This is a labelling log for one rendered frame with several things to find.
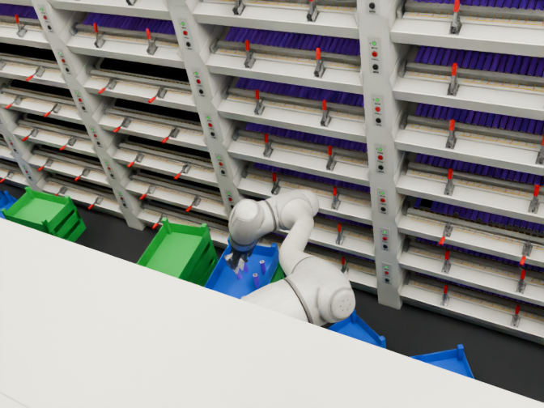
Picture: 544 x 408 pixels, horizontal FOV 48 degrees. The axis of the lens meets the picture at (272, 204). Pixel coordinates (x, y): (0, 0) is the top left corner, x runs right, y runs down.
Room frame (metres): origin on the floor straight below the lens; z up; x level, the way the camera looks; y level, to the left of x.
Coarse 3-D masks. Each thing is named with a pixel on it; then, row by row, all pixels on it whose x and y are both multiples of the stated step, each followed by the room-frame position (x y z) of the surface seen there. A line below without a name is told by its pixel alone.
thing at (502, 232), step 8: (408, 208) 1.63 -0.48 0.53; (424, 216) 1.58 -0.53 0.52; (432, 216) 1.56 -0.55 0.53; (440, 216) 1.55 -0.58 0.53; (456, 224) 1.51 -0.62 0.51; (464, 224) 1.49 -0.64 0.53; (472, 224) 1.48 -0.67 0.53; (480, 224) 1.47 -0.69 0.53; (488, 232) 1.44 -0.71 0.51; (496, 232) 1.43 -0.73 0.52; (504, 232) 1.41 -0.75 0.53; (512, 232) 1.40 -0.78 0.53; (504, 240) 1.40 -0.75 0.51; (536, 240) 1.35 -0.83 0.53; (536, 248) 1.34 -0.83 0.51
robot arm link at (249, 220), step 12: (240, 204) 1.41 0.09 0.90; (252, 204) 1.40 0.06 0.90; (264, 204) 1.44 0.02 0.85; (240, 216) 1.37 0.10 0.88; (252, 216) 1.37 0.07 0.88; (264, 216) 1.40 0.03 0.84; (240, 228) 1.36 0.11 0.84; (252, 228) 1.36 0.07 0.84; (264, 228) 1.38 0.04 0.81; (240, 240) 1.38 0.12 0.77; (252, 240) 1.39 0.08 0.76
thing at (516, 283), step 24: (408, 240) 1.64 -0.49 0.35; (432, 240) 1.61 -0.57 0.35; (408, 264) 1.57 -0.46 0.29; (432, 264) 1.54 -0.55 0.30; (456, 264) 1.51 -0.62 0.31; (480, 264) 1.47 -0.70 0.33; (504, 264) 1.43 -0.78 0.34; (528, 264) 1.41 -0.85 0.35; (480, 288) 1.42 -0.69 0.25; (504, 288) 1.37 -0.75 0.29; (528, 288) 1.34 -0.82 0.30
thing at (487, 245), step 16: (400, 208) 1.62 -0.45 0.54; (400, 224) 1.60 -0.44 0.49; (416, 224) 1.57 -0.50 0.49; (432, 224) 1.55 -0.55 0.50; (496, 224) 1.47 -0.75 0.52; (448, 240) 1.48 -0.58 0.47; (464, 240) 1.45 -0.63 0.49; (480, 240) 1.43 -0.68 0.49; (496, 240) 1.41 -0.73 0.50; (512, 256) 1.35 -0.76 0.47
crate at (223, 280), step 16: (256, 256) 1.68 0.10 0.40; (272, 256) 1.65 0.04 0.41; (224, 272) 1.63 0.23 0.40; (240, 272) 1.61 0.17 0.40; (256, 272) 1.59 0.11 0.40; (272, 272) 1.57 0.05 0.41; (208, 288) 1.54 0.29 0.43; (224, 288) 1.55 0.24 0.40; (240, 288) 1.53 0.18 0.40; (256, 288) 1.51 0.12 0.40
